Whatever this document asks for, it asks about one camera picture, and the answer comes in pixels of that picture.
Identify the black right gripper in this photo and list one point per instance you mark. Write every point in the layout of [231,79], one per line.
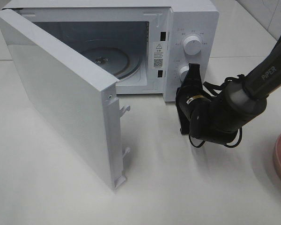
[189,95]

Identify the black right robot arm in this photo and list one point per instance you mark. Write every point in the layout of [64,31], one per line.
[216,114]

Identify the lower white microwave knob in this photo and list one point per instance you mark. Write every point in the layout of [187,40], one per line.
[182,72]

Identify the white microwave knob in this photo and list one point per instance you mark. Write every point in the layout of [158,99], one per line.
[192,44]
[182,72]

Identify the upper white microwave knob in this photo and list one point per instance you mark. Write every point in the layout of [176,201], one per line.
[192,44]

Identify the white warning label sticker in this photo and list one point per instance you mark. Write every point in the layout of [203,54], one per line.
[158,55]

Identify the white microwave oven body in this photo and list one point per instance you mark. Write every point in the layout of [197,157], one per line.
[133,26]

